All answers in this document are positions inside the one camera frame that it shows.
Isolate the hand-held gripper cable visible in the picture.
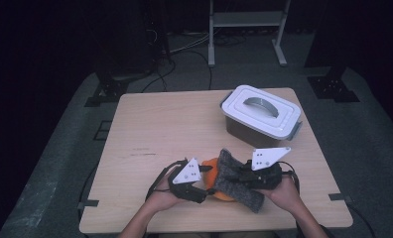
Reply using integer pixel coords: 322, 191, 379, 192
278, 161, 301, 194
145, 159, 188, 202

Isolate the smoky transparent storage box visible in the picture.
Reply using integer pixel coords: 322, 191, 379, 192
219, 90, 304, 150

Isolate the right hand-held gripper cable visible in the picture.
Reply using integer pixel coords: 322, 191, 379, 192
278, 161, 301, 194

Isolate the white metal stand frame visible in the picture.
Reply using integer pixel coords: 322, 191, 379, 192
207, 0, 292, 68

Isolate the left hand-held gripper cable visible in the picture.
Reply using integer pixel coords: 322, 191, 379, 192
145, 159, 188, 202

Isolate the black stand base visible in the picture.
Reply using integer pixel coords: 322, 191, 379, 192
307, 63, 361, 103
83, 70, 153, 108

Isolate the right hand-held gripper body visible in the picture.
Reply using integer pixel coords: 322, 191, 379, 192
245, 147, 292, 190

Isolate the white floor cable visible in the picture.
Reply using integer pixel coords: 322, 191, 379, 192
169, 33, 212, 55

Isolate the grey fuzzy cloth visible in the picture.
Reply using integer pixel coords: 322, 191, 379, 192
213, 148, 265, 213

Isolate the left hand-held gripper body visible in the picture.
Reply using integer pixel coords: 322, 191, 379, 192
168, 157, 207, 203

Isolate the black tape floor marking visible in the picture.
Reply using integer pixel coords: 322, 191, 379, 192
93, 120, 113, 142

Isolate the person's right hand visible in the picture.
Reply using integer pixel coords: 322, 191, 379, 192
263, 175, 302, 216

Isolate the grey tape strip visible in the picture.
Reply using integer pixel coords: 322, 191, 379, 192
327, 192, 353, 203
76, 198, 100, 210

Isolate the orange plush toy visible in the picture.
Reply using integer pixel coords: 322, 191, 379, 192
200, 157, 235, 202

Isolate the black floor cable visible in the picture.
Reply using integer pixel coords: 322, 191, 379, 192
140, 49, 215, 93

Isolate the person's left hand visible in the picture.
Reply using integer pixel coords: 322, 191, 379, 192
146, 178, 186, 212

